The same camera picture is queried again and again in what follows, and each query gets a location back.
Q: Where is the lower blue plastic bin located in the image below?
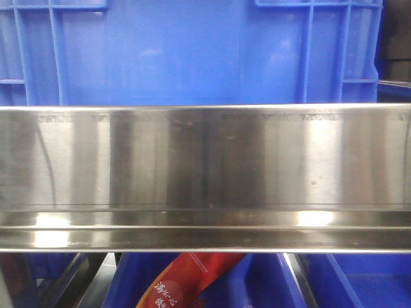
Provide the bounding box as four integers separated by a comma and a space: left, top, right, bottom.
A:
102, 253, 307, 307

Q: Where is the lower right blue bin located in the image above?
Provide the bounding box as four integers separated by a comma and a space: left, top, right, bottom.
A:
299, 253, 410, 307

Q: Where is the red snack packet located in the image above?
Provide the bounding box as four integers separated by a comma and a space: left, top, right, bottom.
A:
136, 252, 246, 307

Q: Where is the large blue plastic crate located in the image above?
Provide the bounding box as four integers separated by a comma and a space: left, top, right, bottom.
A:
1, 1, 383, 106

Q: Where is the stainless steel rail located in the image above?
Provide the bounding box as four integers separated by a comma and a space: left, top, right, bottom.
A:
1, 103, 410, 253

